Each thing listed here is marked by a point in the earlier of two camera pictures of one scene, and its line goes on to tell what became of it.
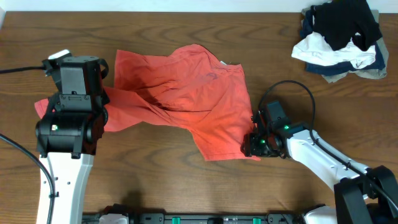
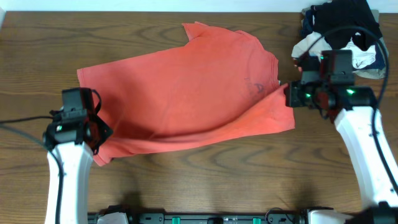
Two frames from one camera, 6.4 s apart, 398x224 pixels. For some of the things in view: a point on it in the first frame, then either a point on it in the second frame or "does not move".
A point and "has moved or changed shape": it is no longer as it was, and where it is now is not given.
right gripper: x=249 y=145 → x=290 y=94
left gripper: x=101 y=66 → x=101 y=132
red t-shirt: x=186 y=89 has moved or changed shape
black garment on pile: x=341 y=20 does not move
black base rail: x=203 y=218 does not move
